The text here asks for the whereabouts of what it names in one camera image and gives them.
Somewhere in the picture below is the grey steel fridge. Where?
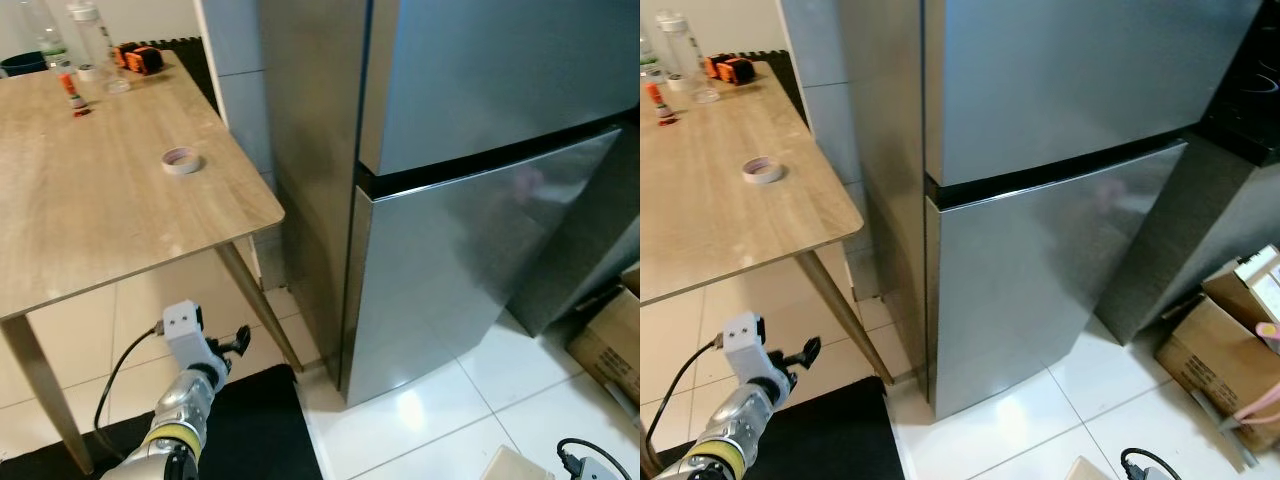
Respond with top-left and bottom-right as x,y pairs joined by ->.
836,0 -> 1263,421
256,0 -> 641,407

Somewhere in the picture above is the wooden table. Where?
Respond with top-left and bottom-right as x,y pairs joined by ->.
0,45 -> 306,476
640,60 -> 895,388

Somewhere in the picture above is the beige tape roll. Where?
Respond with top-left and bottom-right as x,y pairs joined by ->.
161,146 -> 205,177
741,157 -> 787,187

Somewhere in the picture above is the grey kitchen cabinet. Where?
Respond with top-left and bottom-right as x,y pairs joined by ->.
505,122 -> 641,338
1094,134 -> 1280,347

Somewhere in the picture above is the small bottle orange cap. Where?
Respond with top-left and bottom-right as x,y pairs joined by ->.
56,72 -> 89,110
644,82 -> 677,120

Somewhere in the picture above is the clear bottle white lid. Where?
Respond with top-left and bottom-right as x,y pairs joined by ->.
654,10 -> 722,105
66,0 -> 132,95

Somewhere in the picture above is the clear bottle teal cap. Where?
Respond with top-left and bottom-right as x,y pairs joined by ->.
18,0 -> 69,73
640,25 -> 666,87

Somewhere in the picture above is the black induction cooktop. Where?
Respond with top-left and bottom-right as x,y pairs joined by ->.
1194,0 -> 1280,168

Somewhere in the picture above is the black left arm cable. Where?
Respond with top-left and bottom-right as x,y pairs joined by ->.
644,334 -> 724,473
94,321 -> 167,463

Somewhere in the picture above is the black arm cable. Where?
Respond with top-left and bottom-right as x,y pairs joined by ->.
556,436 -> 637,480
644,334 -> 724,473
1119,446 -> 1184,480
94,321 -> 167,463

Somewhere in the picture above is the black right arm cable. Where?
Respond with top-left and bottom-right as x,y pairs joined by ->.
556,436 -> 637,480
1119,446 -> 1184,480

